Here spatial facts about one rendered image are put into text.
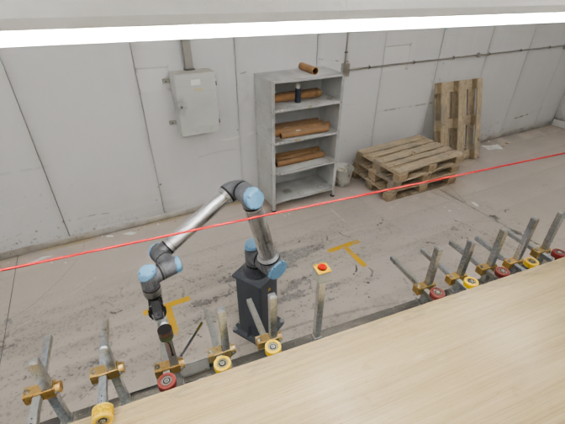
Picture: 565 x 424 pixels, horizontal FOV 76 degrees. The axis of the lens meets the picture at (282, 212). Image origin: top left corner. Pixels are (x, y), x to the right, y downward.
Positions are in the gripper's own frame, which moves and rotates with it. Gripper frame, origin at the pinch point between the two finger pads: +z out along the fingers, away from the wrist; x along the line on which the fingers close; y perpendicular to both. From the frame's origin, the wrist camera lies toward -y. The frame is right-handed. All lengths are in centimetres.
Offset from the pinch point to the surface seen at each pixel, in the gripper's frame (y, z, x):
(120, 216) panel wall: 229, 69, 33
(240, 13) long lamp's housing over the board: -67, -153, -36
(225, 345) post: -32.6, -7.7, -29.2
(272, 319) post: -32, -16, -54
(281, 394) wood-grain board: -66, -8, -46
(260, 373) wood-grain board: -53, -8, -40
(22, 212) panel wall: 221, 39, 117
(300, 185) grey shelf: 232, 73, -186
